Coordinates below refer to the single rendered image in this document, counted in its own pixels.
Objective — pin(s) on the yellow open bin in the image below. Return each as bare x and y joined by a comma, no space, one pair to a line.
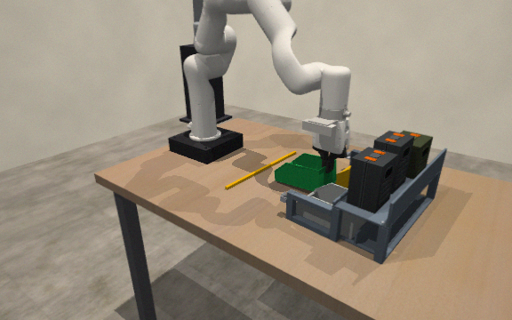
342,178

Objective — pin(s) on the green bin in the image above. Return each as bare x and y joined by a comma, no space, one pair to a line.
305,172

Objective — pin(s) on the olive green tool case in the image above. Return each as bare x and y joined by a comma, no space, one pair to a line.
420,151

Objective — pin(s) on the yellow vertical bar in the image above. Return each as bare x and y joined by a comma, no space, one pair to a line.
258,171

